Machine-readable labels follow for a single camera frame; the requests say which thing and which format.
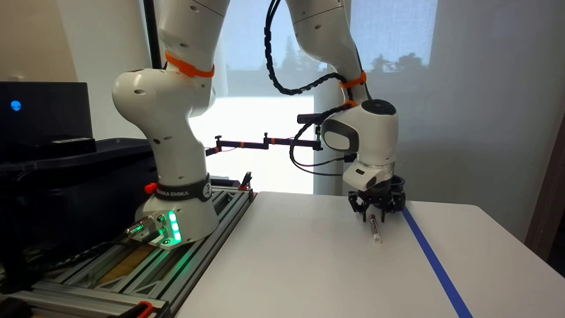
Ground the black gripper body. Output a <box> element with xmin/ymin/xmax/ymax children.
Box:
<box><xmin>347</xmin><ymin>175</ymin><xmax>409</xmax><ymax>216</ymax></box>

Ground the sharpie marker with red cap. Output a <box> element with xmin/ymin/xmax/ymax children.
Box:
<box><xmin>368</xmin><ymin>214</ymin><xmax>384</xmax><ymax>244</ymax></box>

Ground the blue tape strip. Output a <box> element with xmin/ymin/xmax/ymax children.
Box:
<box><xmin>402</xmin><ymin>207</ymin><xmax>474</xmax><ymax>318</ymax></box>

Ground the black cabinet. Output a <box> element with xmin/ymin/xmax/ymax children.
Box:
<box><xmin>0</xmin><ymin>138</ymin><xmax>161</xmax><ymax>294</ymax></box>

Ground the black monitor with blue light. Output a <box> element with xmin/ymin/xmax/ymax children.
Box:
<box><xmin>0</xmin><ymin>80</ymin><xmax>98</xmax><ymax>159</ymax></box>

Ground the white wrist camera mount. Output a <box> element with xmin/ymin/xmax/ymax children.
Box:
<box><xmin>342</xmin><ymin>163</ymin><xmax>386</xmax><ymax>193</ymax></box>

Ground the black bar camera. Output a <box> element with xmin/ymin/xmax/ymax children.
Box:
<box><xmin>296</xmin><ymin>112</ymin><xmax>333</xmax><ymax>127</ymax></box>

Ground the black articulated camera mount arm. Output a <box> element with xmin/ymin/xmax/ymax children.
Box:
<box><xmin>206</xmin><ymin>124</ymin><xmax>327</xmax><ymax>159</ymax></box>

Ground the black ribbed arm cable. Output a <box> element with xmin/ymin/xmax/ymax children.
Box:
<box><xmin>262</xmin><ymin>0</ymin><xmax>363</xmax><ymax>179</ymax></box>

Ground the aluminium extrusion base frame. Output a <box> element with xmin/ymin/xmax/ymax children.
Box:
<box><xmin>0</xmin><ymin>172</ymin><xmax>259</xmax><ymax>318</ymax></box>

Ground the red clamp handle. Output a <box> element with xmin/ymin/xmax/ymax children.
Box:
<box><xmin>135</xmin><ymin>301</ymin><xmax>158</xmax><ymax>318</ymax></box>

